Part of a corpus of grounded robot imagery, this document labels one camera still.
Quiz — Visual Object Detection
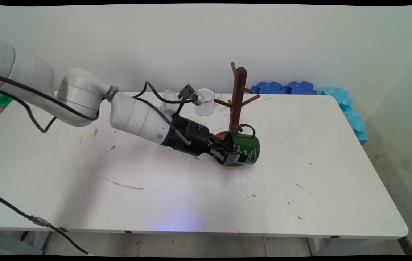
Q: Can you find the green enamel mug white print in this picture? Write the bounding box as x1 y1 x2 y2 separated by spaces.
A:
224 123 261 166

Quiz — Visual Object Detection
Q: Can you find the light blue foam mat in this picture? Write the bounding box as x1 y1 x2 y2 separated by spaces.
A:
317 87 353 111
342 108 369 146

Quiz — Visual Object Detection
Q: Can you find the dark blue foam mat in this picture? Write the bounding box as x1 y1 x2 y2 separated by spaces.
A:
251 81 289 95
287 81 317 95

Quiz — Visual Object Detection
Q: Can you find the dark table leg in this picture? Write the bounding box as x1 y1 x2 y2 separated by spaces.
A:
397 236 412 256

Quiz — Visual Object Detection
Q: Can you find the black cable with connector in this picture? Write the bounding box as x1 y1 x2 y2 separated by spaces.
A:
0 187 91 256

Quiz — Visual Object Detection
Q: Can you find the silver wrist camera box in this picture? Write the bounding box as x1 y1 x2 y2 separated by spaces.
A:
177 84 203 107

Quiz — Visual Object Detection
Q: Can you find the short tan gripper cable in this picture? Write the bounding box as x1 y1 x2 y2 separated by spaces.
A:
174 128 193 146

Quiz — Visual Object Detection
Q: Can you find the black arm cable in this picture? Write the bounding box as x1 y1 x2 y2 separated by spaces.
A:
0 72 196 134

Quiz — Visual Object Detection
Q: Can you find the grey floor frame bar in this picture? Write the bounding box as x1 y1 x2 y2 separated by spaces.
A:
0 232 44 256

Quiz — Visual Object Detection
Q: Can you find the dark wooden mug tree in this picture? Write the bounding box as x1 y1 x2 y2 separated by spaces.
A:
213 62 261 167

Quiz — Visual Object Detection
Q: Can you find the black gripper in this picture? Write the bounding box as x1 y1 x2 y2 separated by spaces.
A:
162 115 242 166

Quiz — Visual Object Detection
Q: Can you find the white table leg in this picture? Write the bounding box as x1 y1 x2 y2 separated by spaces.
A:
20 231 53 255

